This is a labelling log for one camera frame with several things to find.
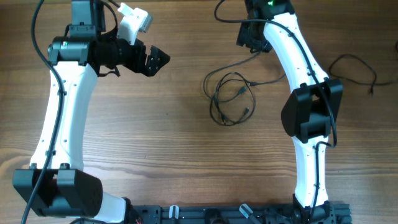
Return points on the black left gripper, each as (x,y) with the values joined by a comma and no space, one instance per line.
(150,68)

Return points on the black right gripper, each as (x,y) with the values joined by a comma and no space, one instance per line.
(249,38)

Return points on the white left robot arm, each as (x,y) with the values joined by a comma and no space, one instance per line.
(101,34)

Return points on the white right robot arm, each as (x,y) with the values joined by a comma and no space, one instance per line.
(310,113)

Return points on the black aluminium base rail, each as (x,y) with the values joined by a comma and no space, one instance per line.
(272,213)

